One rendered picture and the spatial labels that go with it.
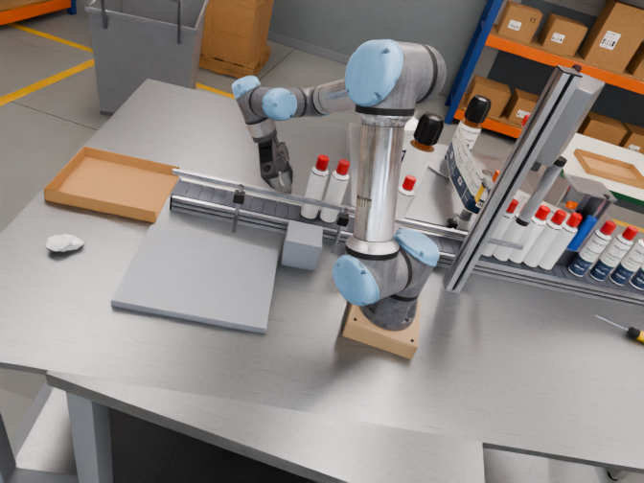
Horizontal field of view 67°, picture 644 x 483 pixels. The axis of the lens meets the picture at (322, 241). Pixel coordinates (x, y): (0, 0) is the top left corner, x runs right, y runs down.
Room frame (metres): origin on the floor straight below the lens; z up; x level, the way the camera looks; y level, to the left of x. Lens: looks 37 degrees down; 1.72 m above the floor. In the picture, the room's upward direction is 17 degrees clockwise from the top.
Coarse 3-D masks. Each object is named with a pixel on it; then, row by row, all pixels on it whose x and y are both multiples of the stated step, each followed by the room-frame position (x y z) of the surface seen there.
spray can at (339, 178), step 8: (344, 160) 1.26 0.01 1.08; (336, 168) 1.25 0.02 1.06; (344, 168) 1.23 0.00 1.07; (336, 176) 1.23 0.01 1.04; (344, 176) 1.23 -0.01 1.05; (336, 184) 1.22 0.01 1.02; (344, 184) 1.23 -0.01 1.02; (328, 192) 1.23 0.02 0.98; (336, 192) 1.22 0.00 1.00; (344, 192) 1.25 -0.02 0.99; (328, 200) 1.23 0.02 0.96; (336, 200) 1.23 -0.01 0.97; (328, 208) 1.22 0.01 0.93; (320, 216) 1.24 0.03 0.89; (328, 216) 1.22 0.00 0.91; (336, 216) 1.24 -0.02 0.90
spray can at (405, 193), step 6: (408, 174) 1.29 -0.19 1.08; (408, 180) 1.26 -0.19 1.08; (414, 180) 1.26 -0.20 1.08; (402, 186) 1.27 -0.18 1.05; (408, 186) 1.26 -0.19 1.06; (402, 192) 1.25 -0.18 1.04; (408, 192) 1.26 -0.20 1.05; (402, 198) 1.25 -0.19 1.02; (408, 198) 1.25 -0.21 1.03; (402, 204) 1.25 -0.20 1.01; (408, 204) 1.26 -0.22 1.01; (396, 210) 1.25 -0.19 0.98; (402, 210) 1.25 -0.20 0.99; (396, 216) 1.25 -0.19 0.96; (402, 216) 1.26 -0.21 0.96; (396, 228) 1.25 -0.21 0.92
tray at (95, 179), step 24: (72, 168) 1.17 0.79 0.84; (96, 168) 1.22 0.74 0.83; (120, 168) 1.25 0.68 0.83; (144, 168) 1.29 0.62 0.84; (168, 168) 1.30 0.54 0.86; (48, 192) 1.01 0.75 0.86; (72, 192) 1.07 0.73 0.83; (96, 192) 1.10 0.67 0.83; (120, 192) 1.13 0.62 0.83; (144, 192) 1.17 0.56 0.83; (168, 192) 1.20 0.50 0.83; (144, 216) 1.04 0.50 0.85
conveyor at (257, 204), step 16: (176, 192) 1.15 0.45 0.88; (192, 192) 1.18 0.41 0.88; (208, 192) 1.20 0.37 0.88; (224, 192) 1.23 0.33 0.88; (240, 208) 1.17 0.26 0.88; (256, 208) 1.19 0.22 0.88; (272, 208) 1.22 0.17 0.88; (288, 208) 1.24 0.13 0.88; (320, 224) 1.21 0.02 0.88; (336, 224) 1.23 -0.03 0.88; (352, 224) 1.26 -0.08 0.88; (432, 240) 1.31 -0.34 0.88; (448, 240) 1.34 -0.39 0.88; (480, 256) 1.30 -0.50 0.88; (544, 272) 1.31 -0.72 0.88; (560, 272) 1.34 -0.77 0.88; (624, 288) 1.36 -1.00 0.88
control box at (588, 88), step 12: (588, 84) 1.20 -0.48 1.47; (600, 84) 1.24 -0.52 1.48; (576, 96) 1.14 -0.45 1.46; (588, 96) 1.13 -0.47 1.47; (564, 108) 1.15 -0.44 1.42; (576, 108) 1.14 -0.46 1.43; (588, 108) 1.23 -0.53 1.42; (564, 120) 1.14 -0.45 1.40; (576, 120) 1.13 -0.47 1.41; (552, 132) 1.15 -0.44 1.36; (564, 132) 1.14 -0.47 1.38; (552, 144) 1.14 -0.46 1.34; (564, 144) 1.16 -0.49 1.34; (540, 156) 1.15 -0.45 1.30; (552, 156) 1.14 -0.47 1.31
